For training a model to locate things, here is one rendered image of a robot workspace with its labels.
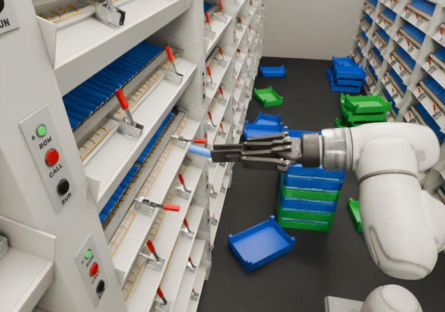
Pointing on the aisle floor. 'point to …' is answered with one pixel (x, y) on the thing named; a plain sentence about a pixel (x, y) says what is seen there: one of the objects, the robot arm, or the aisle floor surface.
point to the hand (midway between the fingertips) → (227, 152)
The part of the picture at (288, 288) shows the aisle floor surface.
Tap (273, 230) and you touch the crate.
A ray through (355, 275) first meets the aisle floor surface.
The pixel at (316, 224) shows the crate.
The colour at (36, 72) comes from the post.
